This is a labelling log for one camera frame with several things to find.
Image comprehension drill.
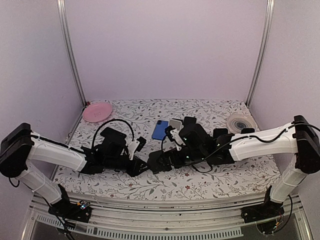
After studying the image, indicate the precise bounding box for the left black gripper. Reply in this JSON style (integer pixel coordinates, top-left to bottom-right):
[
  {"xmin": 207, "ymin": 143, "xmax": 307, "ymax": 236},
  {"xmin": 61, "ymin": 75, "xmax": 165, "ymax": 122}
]
[{"xmin": 104, "ymin": 155, "xmax": 151, "ymax": 177}]

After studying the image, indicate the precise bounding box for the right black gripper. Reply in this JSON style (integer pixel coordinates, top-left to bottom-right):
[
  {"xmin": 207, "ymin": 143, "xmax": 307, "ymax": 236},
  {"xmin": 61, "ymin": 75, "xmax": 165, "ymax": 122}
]
[{"xmin": 156, "ymin": 146, "xmax": 207, "ymax": 171}]

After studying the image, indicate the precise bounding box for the black round base stand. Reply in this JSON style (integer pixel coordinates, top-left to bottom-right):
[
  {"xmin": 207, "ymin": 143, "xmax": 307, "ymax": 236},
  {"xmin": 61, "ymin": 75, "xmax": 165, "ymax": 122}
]
[{"xmin": 147, "ymin": 150, "xmax": 172, "ymax": 175}]

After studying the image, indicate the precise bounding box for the black phone front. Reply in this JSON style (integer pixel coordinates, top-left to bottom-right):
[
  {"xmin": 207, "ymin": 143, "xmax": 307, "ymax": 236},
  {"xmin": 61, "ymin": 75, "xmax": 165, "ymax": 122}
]
[{"xmin": 212, "ymin": 128, "xmax": 229, "ymax": 139}]

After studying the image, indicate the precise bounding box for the white grey phone stand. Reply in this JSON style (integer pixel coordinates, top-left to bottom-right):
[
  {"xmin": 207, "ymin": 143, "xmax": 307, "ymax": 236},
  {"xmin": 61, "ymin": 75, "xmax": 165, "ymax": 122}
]
[{"xmin": 168, "ymin": 118, "xmax": 184, "ymax": 131}]

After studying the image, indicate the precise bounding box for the black phone blue case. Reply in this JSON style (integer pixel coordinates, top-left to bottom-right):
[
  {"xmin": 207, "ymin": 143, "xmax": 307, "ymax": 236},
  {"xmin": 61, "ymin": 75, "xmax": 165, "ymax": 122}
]
[{"xmin": 241, "ymin": 128, "xmax": 255, "ymax": 134}]

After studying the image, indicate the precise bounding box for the black phone teal edge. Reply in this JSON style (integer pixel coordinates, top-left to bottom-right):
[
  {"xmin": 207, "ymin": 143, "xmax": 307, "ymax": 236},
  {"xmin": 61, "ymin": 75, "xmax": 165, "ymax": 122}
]
[{"xmin": 182, "ymin": 116, "xmax": 197, "ymax": 126}]

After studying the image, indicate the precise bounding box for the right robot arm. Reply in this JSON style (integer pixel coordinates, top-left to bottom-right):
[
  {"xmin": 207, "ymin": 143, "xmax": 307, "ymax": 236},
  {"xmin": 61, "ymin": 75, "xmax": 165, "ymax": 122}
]
[{"xmin": 169, "ymin": 115, "xmax": 320, "ymax": 218}]

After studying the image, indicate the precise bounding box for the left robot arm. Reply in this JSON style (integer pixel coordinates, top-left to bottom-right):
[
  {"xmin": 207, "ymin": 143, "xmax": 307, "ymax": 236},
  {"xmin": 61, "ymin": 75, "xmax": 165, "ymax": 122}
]
[{"xmin": 0, "ymin": 123, "xmax": 148, "ymax": 217}]

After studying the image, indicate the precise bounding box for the black phone far left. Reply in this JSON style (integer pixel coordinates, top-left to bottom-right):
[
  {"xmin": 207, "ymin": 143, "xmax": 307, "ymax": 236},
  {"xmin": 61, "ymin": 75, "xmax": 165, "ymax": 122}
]
[{"xmin": 100, "ymin": 127, "xmax": 127, "ymax": 140}]

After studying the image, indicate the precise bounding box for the pink plate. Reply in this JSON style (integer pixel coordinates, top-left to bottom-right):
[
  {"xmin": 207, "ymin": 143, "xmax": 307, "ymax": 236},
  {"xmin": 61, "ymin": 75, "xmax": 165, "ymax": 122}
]
[{"xmin": 82, "ymin": 102, "xmax": 113, "ymax": 123}]

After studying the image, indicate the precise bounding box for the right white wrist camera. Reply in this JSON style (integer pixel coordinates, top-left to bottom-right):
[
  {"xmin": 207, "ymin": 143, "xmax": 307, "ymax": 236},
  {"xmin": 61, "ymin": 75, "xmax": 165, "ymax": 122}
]
[{"xmin": 164, "ymin": 125, "xmax": 185, "ymax": 151}]

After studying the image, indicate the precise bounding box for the left black cable loop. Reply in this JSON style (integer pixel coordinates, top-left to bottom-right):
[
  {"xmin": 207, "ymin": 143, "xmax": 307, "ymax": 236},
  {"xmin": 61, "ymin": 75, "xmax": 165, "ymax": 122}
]
[{"xmin": 91, "ymin": 118, "xmax": 136, "ymax": 151}]

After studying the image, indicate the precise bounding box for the front aluminium rail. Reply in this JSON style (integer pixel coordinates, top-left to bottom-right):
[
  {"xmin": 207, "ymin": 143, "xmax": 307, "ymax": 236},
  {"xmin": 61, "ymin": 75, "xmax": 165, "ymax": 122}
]
[{"xmin": 22, "ymin": 194, "xmax": 306, "ymax": 240}]

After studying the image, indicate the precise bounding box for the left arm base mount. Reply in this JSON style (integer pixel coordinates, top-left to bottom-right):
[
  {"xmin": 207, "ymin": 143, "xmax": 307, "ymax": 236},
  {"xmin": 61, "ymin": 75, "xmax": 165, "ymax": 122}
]
[{"xmin": 48, "ymin": 184, "xmax": 92, "ymax": 223}]

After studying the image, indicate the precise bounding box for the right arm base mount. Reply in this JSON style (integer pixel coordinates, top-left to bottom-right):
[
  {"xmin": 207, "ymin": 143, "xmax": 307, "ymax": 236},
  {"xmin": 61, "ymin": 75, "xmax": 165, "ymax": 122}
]
[{"xmin": 241, "ymin": 201, "xmax": 285, "ymax": 235}]

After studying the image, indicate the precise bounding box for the right aluminium frame post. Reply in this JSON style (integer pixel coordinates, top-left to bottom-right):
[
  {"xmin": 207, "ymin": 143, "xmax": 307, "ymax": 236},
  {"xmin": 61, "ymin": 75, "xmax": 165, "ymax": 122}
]
[{"xmin": 245, "ymin": 0, "xmax": 275, "ymax": 109}]

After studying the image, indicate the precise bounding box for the aluminium frame post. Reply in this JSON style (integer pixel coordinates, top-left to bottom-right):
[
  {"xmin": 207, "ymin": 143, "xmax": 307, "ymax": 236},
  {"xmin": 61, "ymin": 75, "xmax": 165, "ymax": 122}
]
[
  {"xmin": 245, "ymin": 0, "xmax": 275, "ymax": 109},
  {"xmin": 56, "ymin": 0, "xmax": 87, "ymax": 108}
]

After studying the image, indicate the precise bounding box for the left aluminium frame post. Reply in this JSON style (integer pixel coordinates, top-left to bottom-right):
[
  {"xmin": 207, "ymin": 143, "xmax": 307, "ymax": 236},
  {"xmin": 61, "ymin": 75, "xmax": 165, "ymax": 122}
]
[{"xmin": 56, "ymin": 0, "xmax": 87, "ymax": 108}]

